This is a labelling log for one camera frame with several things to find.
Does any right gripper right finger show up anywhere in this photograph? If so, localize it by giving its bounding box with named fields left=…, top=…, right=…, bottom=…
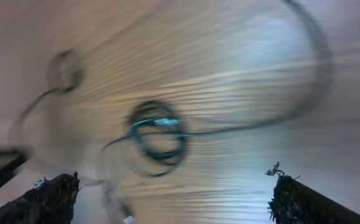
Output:
left=265, top=163, right=360, bottom=224

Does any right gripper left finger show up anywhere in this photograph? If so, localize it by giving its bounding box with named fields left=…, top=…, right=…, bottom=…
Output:
left=0, top=173, right=80, bottom=224

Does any black USB cable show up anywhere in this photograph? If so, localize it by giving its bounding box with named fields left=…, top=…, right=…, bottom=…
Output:
left=8, top=0, right=336, bottom=224

